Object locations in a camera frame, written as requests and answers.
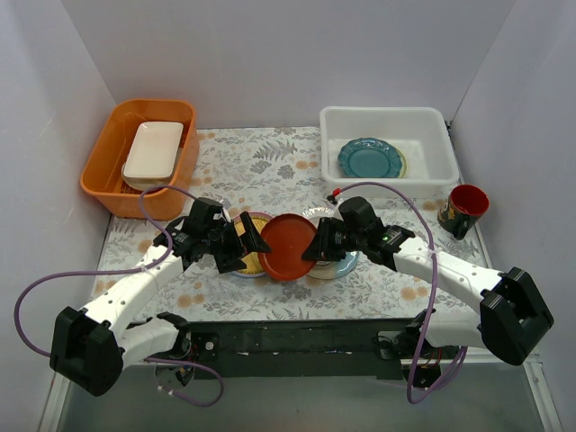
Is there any aluminium frame rail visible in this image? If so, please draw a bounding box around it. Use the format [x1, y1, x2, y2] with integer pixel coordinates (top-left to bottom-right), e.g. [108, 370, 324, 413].
[53, 326, 541, 368]

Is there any white rectangular dish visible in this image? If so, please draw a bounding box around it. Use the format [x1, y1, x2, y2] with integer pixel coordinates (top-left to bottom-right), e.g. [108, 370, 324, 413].
[122, 121, 184, 180]

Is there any cream and green plate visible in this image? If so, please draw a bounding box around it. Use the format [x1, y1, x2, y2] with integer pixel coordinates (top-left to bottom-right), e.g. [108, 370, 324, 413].
[396, 149, 408, 178]

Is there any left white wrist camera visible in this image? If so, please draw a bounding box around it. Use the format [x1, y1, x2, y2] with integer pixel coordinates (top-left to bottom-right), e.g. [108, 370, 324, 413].
[219, 199, 232, 222]

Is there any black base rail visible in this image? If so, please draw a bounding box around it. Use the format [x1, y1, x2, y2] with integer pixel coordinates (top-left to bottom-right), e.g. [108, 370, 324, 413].
[139, 317, 463, 379]

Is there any floral patterned table mat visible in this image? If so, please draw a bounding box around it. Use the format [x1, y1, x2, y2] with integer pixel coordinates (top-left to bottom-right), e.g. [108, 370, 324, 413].
[87, 126, 500, 323]

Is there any cream and blue plate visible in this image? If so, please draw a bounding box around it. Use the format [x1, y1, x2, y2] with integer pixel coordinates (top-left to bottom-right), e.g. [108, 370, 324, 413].
[307, 252, 359, 280]

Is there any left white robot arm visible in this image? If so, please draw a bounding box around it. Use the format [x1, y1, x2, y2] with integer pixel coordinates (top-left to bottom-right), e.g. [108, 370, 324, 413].
[49, 198, 271, 396]

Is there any pink plate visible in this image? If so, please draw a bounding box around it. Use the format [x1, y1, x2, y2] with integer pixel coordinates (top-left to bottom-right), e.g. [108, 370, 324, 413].
[231, 211, 274, 279]

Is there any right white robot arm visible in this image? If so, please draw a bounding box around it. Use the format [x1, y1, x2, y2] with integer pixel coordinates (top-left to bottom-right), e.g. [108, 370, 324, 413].
[301, 197, 554, 365]

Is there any red brown round plate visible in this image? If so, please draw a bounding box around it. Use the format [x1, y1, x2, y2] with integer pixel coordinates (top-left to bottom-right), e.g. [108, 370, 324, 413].
[258, 213, 317, 281]

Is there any clear white plastic bin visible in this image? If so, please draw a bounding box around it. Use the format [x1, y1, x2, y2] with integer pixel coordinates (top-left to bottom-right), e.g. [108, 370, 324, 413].
[319, 106, 460, 198]

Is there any white fluted plate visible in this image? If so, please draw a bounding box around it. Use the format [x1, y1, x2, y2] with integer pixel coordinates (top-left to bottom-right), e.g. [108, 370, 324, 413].
[301, 207, 337, 224]

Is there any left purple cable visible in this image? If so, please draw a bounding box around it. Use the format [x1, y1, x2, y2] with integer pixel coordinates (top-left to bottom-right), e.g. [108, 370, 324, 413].
[13, 184, 226, 407]

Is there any orange plastic bin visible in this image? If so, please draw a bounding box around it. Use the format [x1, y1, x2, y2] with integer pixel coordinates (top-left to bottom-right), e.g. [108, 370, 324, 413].
[80, 99, 199, 221]

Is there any red and black mug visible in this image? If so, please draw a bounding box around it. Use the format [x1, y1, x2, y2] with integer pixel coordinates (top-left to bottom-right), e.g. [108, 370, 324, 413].
[437, 184, 490, 240]

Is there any teal scalloped plate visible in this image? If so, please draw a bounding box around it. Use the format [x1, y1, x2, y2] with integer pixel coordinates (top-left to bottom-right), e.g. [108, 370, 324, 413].
[337, 138, 400, 178]

